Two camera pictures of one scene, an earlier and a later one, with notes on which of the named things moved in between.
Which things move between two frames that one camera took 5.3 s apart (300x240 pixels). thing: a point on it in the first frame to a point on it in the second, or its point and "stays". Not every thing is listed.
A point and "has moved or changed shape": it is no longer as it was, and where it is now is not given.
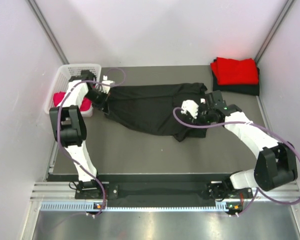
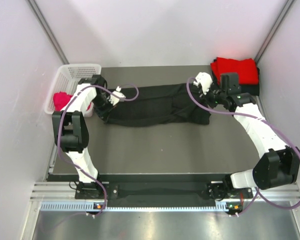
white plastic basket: [59, 83] stays
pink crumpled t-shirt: [57, 97] stays
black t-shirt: [151, 107] has moved or changed shape
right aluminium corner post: [273, 30] stays
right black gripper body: [205, 116] to [213, 97]
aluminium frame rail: [53, 191] stays
